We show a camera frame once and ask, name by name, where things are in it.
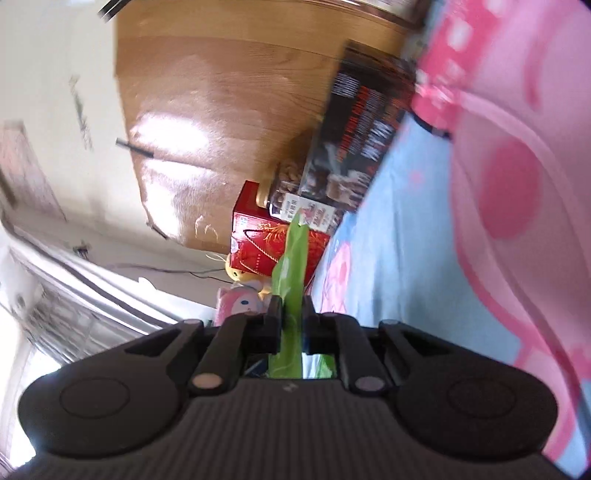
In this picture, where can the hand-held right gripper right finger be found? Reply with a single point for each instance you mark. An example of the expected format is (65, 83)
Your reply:
(308, 325)

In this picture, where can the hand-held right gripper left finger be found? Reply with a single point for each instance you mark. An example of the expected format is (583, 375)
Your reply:
(275, 325)

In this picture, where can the green snack packet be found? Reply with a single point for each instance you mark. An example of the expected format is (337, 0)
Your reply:
(291, 277)

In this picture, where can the black printed cardboard box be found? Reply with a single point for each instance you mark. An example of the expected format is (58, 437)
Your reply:
(360, 129)

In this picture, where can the pink plush toy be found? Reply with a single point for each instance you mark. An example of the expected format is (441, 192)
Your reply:
(238, 304)

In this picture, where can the red gift box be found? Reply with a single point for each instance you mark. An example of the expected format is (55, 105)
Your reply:
(258, 240)

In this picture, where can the nut jar with gold lid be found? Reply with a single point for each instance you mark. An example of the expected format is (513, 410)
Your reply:
(286, 189)

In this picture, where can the wooden headboard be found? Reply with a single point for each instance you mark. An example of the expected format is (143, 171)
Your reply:
(231, 92)

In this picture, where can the window with white frame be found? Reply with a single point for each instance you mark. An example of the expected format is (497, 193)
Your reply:
(69, 332)

